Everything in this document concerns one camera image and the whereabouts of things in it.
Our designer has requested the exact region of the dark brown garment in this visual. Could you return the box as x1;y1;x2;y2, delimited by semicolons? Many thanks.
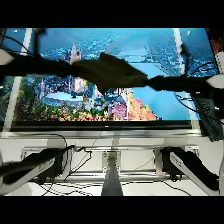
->
71;52;150;95

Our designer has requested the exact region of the silver frame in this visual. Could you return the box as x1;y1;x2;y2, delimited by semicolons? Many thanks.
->
0;129;224;197

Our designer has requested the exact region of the black cable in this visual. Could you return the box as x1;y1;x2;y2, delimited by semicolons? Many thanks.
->
181;43;219;78
63;145;94;183

